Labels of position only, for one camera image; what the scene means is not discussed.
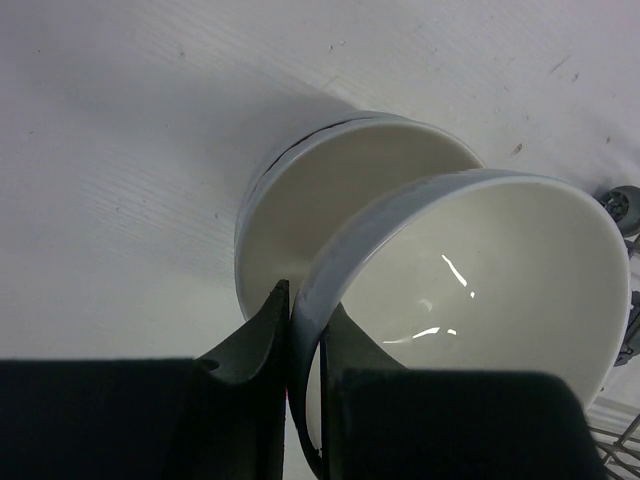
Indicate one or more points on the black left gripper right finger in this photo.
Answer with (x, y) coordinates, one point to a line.
(381, 420)

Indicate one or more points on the light blue bowl rack end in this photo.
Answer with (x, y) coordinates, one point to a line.
(482, 269)

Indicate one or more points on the light blue bowl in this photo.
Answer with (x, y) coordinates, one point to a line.
(311, 184)

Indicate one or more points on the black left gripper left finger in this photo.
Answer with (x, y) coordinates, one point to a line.
(217, 416)

